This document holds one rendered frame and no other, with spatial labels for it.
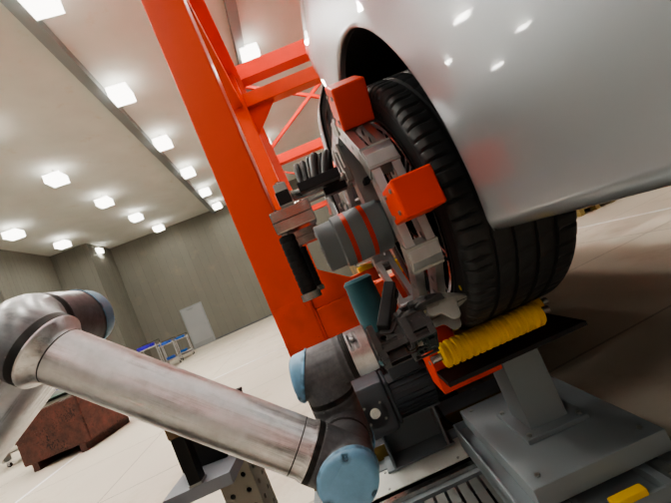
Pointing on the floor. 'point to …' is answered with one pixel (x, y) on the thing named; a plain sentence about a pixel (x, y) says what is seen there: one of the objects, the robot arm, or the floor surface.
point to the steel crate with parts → (66, 430)
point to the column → (250, 486)
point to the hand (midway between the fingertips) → (458, 295)
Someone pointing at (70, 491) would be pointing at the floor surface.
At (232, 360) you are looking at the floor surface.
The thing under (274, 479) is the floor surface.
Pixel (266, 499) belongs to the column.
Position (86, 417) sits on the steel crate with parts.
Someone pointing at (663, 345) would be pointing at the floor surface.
